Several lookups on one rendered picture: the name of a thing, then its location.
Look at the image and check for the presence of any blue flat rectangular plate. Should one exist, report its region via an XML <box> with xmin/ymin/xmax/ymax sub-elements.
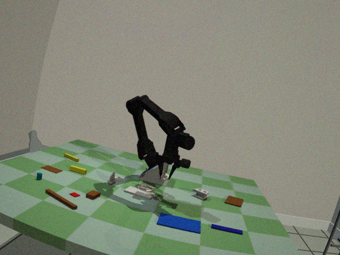
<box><xmin>157</xmin><ymin>212</ymin><xmax>201</xmax><ymax>234</ymax></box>

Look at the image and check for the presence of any brown block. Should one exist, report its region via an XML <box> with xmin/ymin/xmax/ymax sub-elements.
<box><xmin>86</xmin><ymin>190</ymin><xmax>101</xmax><ymax>200</ymax></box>

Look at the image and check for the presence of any dark blue flat bar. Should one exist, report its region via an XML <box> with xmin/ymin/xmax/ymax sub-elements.
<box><xmin>211</xmin><ymin>224</ymin><xmax>243</xmax><ymax>235</ymax></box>

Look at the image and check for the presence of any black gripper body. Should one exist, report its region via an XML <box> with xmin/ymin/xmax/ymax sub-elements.
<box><xmin>146</xmin><ymin>143</ymin><xmax>191</xmax><ymax>168</ymax></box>

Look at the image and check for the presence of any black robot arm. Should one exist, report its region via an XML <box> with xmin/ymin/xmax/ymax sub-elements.
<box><xmin>126</xmin><ymin>95</ymin><xmax>195</xmax><ymax>169</ymax></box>

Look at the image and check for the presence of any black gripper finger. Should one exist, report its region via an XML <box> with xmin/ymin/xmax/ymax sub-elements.
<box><xmin>155</xmin><ymin>161</ymin><xmax>164</xmax><ymax>177</ymax></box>
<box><xmin>168</xmin><ymin>165</ymin><xmax>180</xmax><ymax>179</ymax></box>

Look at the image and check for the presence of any brown long bar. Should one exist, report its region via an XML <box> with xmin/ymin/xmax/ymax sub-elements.
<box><xmin>45</xmin><ymin>189</ymin><xmax>77</xmax><ymax>209</ymax></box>

